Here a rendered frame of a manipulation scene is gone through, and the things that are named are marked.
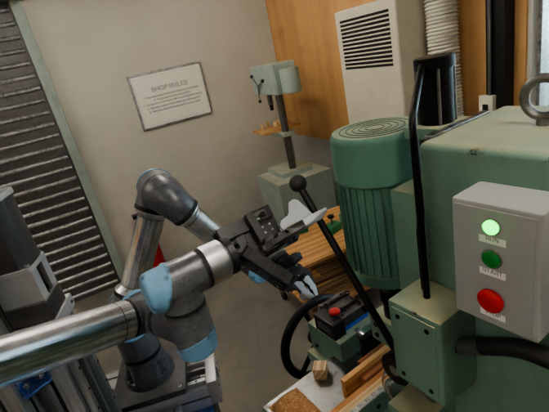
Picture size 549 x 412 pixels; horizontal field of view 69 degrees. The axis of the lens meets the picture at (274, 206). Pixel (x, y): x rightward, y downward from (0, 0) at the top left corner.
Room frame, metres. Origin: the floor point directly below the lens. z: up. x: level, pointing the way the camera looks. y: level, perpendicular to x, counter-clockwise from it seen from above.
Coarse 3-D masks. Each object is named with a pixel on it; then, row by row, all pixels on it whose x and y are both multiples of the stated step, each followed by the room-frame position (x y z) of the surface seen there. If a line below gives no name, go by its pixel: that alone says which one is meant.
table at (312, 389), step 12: (312, 348) 0.92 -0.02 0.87; (312, 360) 0.90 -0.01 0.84; (336, 360) 0.83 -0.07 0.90; (348, 360) 0.82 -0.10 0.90; (312, 372) 0.80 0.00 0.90; (336, 372) 0.79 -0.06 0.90; (348, 372) 0.78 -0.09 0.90; (300, 384) 0.77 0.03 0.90; (312, 384) 0.77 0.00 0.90; (324, 384) 0.76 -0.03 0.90; (336, 384) 0.75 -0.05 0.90; (276, 396) 0.75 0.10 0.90; (312, 396) 0.73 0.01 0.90; (324, 396) 0.72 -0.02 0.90; (336, 396) 0.71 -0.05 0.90; (264, 408) 0.73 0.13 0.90; (324, 408) 0.69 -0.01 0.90
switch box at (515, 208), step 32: (480, 192) 0.42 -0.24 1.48; (512, 192) 0.40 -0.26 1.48; (544, 192) 0.38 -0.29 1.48; (480, 224) 0.39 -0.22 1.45; (512, 224) 0.36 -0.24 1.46; (544, 224) 0.34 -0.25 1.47; (480, 256) 0.39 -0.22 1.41; (512, 256) 0.36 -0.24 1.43; (544, 256) 0.34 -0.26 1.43; (480, 288) 0.39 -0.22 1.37; (512, 288) 0.36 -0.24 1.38; (544, 288) 0.34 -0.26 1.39; (512, 320) 0.36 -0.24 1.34; (544, 320) 0.34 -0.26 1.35
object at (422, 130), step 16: (416, 64) 0.62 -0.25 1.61; (432, 64) 0.60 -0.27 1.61; (448, 64) 0.60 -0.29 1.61; (432, 80) 0.60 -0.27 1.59; (448, 80) 0.60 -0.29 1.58; (432, 96) 0.61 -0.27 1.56; (448, 96) 0.60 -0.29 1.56; (432, 112) 0.61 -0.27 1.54; (448, 112) 0.60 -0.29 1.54; (432, 128) 0.59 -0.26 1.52
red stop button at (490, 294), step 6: (480, 294) 0.38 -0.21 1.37; (486, 294) 0.38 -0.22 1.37; (492, 294) 0.37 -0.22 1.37; (480, 300) 0.38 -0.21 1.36; (486, 300) 0.38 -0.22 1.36; (492, 300) 0.37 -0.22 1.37; (498, 300) 0.37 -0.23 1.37; (486, 306) 0.38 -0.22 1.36; (492, 306) 0.37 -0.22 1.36; (498, 306) 0.37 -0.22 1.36; (492, 312) 0.37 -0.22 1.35; (498, 312) 0.37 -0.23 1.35
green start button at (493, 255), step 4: (484, 252) 0.38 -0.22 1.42; (488, 252) 0.38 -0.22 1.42; (492, 252) 0.38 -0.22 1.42; (496, 252) 0.38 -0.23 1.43; (484, 256) 0.38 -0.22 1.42; (488, 256) 0.38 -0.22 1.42; (492, 256) 0.37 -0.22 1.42; (496, 256) 0.37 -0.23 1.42; (500, 256) 0.37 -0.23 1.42; (484, 260) 0.38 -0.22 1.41; (488, 260) 0.38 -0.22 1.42; (492, 260) 0.37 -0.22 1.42; (496, 260) 0.37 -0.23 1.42; (500, 260) 0.37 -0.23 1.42; (484, 264) 0.38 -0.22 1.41; (488, 264) 0.38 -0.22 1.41; (492, 264) 0.37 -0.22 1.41; (496, 264) 0.37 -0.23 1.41; (500, 264) 0.37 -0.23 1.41; (496, 268) 0.37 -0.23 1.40
